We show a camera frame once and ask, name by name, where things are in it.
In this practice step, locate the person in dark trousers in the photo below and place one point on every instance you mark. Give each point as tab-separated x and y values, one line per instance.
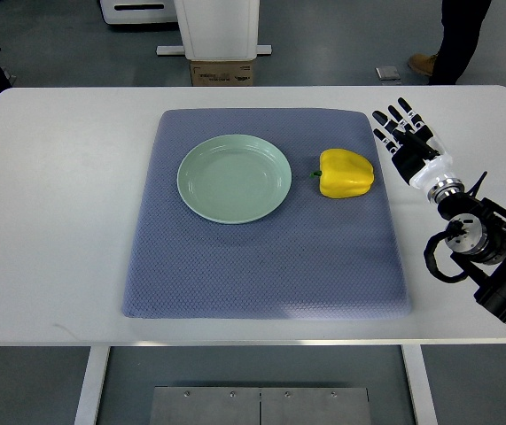
462	22

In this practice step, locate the white table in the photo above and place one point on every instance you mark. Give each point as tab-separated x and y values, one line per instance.
71	176

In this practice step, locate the yellow bell pepper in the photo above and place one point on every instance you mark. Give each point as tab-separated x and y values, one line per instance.
343	174

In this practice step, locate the small grey floor plate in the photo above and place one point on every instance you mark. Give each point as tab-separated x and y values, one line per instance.
387	73

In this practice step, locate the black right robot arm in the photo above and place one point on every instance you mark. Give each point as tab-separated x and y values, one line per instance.
473	244

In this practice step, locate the blue textured mat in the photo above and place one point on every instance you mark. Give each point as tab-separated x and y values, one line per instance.
313	258

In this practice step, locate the light green plate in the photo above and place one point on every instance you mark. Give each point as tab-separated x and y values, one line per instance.
234	179

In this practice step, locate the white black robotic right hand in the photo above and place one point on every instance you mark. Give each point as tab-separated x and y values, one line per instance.
418	155

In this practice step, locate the white machine pedestal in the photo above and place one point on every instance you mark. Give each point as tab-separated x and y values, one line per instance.
222	30

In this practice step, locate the tan work boot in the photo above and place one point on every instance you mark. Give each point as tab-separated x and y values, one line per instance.
422	64

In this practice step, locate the cardboard box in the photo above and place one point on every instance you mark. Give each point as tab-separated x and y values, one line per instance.
221	73

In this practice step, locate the grey metal base plate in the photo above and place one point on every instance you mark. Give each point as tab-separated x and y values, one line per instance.
253	405

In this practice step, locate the white cabinet with slot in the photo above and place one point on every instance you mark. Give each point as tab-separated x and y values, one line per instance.
125	12

